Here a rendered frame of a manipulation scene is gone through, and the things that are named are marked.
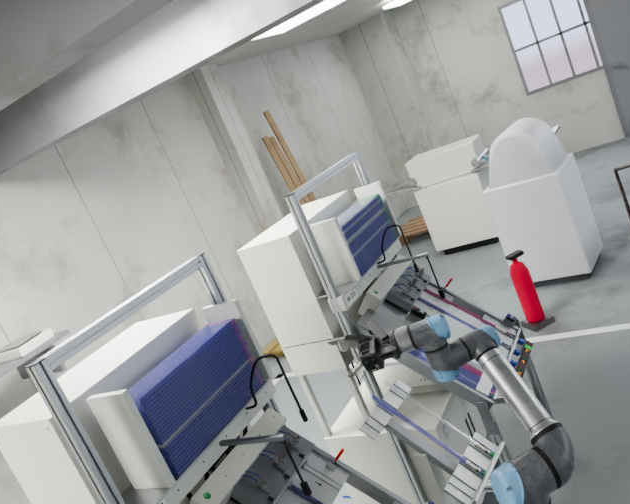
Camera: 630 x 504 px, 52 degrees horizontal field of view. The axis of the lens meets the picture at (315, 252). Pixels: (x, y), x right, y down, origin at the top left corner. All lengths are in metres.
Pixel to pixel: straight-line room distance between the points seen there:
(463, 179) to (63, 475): 5.93
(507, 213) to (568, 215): 0.49
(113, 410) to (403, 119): 9.09
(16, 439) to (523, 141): 4.45
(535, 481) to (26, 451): 1.46
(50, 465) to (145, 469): 0.29
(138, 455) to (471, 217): 5.92
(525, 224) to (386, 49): 5.42
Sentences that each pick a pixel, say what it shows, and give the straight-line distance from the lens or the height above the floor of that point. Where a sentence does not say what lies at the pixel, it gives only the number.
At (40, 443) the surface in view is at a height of 1.65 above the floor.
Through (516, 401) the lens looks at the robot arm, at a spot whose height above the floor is 1.27.
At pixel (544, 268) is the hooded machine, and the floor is 0.18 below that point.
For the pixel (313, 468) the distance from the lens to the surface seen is 2.45.
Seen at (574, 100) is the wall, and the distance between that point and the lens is 10.52.
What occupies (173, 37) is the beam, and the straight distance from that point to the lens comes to 3.87.
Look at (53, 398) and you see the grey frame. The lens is 1.89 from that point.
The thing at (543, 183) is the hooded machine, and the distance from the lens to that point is 5.63.
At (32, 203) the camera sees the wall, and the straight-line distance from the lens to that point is 5.78.
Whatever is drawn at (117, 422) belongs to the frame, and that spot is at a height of 1.62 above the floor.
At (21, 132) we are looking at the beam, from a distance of 4.97.
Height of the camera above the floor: 2.23
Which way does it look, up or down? 12 degrees down
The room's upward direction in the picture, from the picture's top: 23 degrees counter-clockwise
